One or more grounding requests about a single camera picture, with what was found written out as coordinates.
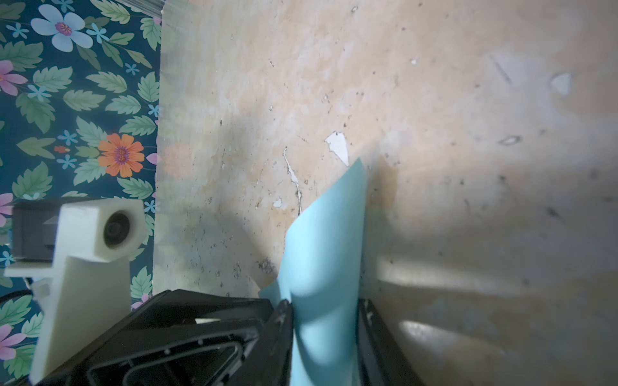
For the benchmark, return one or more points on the light blue square paper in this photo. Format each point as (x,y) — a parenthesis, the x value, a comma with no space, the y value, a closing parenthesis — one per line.
(320,276)

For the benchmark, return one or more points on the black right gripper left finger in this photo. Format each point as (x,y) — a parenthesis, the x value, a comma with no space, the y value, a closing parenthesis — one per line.
(182,337)

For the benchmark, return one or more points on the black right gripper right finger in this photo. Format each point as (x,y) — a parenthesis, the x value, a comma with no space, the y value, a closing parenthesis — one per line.
(380,359)

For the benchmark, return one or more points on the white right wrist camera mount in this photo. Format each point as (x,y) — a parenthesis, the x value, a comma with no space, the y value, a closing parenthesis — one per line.
(76,252)

